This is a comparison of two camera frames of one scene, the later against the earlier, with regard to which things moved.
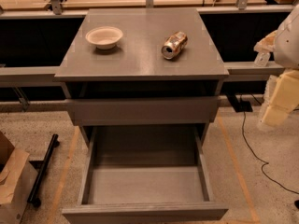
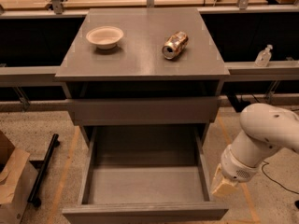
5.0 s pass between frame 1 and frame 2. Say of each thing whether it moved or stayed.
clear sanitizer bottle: stayed
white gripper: moved
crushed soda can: stayed
